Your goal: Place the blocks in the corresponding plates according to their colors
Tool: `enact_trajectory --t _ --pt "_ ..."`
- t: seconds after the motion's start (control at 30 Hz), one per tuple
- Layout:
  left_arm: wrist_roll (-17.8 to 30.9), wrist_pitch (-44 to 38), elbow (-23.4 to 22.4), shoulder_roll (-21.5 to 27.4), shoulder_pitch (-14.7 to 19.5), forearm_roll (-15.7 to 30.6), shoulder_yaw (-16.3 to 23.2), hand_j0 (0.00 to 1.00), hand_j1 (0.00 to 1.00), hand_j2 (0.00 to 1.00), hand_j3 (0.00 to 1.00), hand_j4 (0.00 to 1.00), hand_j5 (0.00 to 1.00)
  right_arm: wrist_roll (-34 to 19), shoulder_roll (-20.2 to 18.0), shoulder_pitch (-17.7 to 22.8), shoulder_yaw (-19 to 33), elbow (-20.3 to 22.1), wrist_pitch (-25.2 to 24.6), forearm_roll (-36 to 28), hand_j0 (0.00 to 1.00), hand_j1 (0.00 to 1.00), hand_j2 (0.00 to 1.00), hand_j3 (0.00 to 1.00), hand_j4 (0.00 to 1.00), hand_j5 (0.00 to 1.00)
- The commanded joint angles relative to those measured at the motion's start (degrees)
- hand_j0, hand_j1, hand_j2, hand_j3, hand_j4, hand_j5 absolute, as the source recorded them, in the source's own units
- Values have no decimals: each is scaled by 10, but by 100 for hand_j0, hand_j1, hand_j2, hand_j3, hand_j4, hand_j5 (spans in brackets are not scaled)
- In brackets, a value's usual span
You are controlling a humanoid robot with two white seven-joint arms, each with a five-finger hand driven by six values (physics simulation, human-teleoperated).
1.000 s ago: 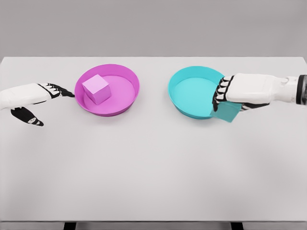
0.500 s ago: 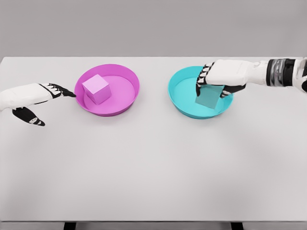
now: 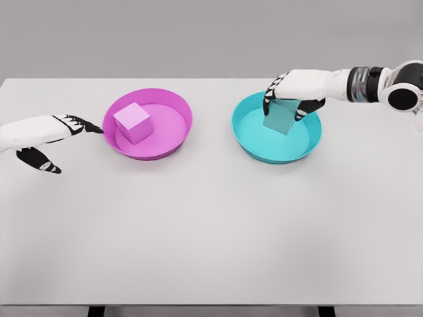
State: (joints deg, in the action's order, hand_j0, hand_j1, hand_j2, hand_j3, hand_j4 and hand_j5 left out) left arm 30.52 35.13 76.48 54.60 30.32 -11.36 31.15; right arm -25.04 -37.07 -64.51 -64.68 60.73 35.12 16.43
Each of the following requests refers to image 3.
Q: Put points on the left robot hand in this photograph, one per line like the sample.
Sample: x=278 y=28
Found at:
x=36 y=132

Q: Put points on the cyan block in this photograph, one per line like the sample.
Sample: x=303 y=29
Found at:
x=279 y=120

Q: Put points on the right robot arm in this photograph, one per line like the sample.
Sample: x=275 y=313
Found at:
x=380 y=84

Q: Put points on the magenta block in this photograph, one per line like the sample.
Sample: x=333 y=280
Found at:
x=133 y=123

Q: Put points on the cyan plate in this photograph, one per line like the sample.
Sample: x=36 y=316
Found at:
x=264 y=145

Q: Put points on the magenta plate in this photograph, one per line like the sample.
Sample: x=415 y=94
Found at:
x=148 y=138

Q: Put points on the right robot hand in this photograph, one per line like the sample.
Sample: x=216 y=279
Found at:
x=300 y=84

